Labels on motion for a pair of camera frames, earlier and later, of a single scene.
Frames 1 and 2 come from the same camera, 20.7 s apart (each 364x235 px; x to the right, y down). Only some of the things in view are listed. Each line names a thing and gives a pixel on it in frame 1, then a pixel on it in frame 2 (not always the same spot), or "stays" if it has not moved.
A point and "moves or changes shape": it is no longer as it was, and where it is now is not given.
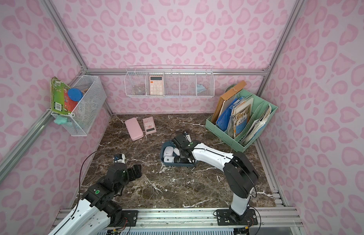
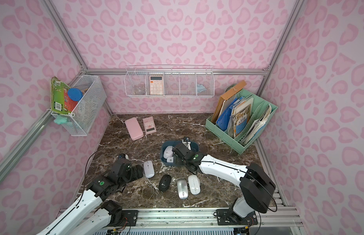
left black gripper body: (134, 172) stays
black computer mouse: (178, 160) moves or changes shape
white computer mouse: (176, 151) moves or changes shape
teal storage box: (170, 144) stays
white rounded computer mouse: (168, 151) stays
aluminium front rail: (155, 218) stays
